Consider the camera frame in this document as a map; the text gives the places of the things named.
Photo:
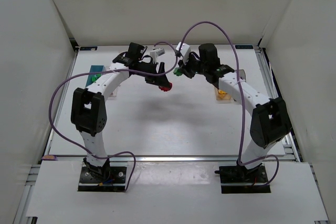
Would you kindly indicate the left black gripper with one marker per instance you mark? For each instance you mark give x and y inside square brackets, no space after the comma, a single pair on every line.
[156,74]

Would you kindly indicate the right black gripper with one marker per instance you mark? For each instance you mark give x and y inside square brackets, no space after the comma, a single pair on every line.
[187,67]

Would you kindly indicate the red round flower lego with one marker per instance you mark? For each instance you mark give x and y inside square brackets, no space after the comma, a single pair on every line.
[166,89]

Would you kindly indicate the small green lego brick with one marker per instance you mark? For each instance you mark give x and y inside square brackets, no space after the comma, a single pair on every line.
[95,77]

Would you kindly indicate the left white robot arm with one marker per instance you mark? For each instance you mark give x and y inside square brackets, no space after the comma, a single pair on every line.
[88,112]

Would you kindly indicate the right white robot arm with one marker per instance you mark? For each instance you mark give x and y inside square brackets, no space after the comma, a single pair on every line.
[227,79]

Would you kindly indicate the amber transparent container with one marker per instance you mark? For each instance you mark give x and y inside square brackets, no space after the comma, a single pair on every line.
[228,97]

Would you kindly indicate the clear transparent container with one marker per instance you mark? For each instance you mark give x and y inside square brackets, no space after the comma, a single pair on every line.
[113,95]

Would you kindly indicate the blue container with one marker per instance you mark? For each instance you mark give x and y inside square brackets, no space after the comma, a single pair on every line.
[94,69]

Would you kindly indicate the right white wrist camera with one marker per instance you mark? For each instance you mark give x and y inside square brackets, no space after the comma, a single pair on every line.
[183,50]

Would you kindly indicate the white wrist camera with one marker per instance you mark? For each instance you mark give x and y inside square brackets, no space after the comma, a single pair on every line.
[183,50]
[156,52]

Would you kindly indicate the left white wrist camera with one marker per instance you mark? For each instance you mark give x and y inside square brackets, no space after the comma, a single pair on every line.
[156,52]

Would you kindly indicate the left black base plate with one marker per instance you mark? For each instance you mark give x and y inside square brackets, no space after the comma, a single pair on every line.
[114,181]

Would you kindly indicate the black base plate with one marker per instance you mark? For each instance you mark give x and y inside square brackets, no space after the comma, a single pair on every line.
[239,180]
[114,181]

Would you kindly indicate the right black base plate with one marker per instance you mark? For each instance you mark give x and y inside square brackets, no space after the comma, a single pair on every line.
[239,180]

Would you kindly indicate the aluminium table frame rail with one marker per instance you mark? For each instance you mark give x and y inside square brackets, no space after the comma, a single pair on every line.
[275,123]

